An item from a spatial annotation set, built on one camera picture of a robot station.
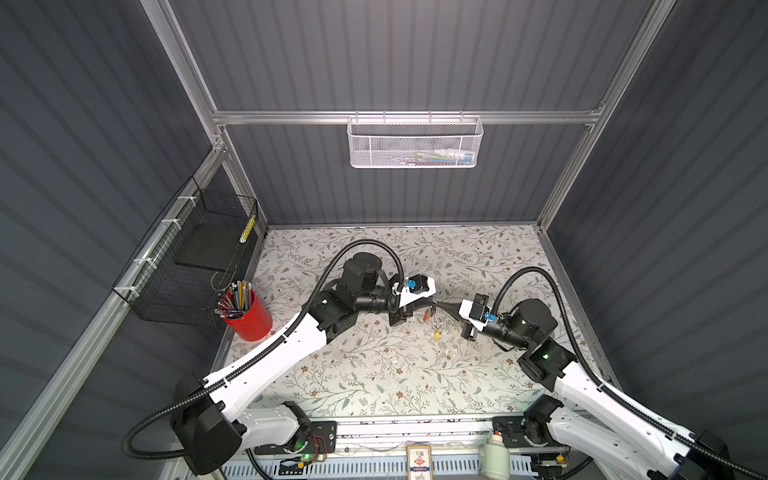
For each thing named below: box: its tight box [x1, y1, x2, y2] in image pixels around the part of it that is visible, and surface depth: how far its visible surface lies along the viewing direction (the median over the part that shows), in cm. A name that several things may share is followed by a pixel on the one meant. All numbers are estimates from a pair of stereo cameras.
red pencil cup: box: [214, 280, 273, 342], surface depth 86 cm
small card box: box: [406, 445, 433, 480], surface depth 71 cm
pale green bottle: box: [478, 434, 511, 480], surface depth 66 cm
